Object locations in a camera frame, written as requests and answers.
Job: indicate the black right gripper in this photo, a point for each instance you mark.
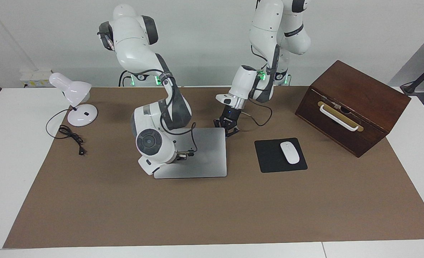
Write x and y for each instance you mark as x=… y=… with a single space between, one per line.
x=183 y=155

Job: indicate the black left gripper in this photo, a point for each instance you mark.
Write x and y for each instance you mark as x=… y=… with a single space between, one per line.
x=231 y=114

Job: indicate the grey laptop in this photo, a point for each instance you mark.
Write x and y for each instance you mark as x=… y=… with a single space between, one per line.
x=208 y=154

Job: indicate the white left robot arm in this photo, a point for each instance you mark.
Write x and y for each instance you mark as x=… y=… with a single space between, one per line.
x=269 y=32

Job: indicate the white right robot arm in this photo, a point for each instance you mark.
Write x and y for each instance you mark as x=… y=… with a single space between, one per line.
x=151 y=143

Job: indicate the white desk lamp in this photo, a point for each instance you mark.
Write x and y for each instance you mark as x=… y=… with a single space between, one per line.
x=83 y=116

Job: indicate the white computer mouse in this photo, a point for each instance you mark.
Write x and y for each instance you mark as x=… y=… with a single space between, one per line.
x=290 y=152

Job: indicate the brown wooden box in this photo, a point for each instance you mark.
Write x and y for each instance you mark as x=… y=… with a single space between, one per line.
x=359 y=89

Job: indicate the brown table mat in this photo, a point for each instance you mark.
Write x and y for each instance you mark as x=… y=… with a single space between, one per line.
x=197 y=215

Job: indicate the black mouse pad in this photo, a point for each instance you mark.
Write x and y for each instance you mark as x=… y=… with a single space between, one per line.
x=269 y=157

